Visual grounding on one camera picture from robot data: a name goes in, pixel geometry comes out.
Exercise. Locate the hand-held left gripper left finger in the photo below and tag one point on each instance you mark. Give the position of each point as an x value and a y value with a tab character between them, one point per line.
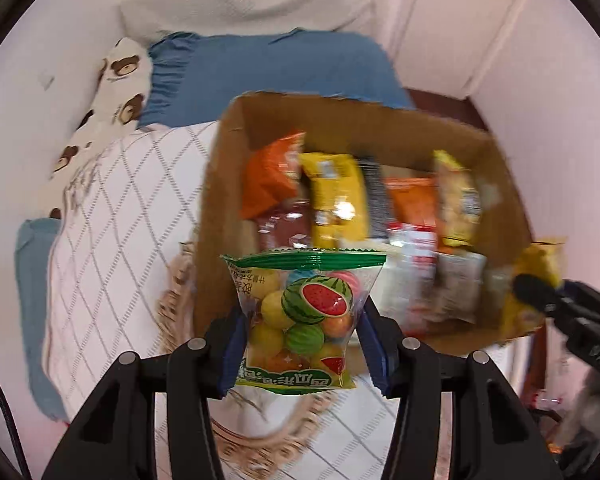
232	355

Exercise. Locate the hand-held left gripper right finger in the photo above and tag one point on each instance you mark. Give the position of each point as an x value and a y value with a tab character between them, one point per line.
377	360

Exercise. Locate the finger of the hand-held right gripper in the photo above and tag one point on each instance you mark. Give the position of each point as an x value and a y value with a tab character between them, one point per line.
535	292

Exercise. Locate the dark yellow snack packet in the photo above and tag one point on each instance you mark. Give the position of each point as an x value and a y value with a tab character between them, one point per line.
530	270

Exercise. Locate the fruit print candy packet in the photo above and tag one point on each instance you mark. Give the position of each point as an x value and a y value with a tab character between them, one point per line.
300	310

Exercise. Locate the yellow beige chips packet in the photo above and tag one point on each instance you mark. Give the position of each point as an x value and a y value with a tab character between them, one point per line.
457	200

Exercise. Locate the cardboard box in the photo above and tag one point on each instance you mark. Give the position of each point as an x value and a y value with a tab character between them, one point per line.
220	185

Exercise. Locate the white grey snack packet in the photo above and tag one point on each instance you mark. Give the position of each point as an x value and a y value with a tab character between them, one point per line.
460	275

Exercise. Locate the red and white packet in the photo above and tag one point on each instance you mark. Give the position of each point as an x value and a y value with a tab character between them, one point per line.
415	245

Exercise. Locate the brown snack packet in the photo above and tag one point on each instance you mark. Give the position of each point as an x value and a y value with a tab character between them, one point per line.
285	225

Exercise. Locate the small orange snack packet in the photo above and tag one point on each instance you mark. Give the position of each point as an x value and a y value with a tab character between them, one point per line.
412	200

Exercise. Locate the dark striped snack packet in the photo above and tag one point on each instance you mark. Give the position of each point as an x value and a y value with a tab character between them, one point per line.
377	200

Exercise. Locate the white grid bed sheet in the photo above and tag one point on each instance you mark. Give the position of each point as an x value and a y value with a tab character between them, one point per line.
120	240

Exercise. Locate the light blue blanket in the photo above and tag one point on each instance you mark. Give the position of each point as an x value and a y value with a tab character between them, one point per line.
32	285

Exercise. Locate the white door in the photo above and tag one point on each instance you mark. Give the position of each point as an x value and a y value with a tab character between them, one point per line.
455	35

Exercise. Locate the blue pillow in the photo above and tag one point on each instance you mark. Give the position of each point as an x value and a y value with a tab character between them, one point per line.
280	75

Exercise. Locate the bear print pillow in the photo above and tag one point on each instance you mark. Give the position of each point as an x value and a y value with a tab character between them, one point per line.
115	95

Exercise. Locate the white grey pillow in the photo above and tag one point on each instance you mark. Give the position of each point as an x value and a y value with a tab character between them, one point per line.
255	5

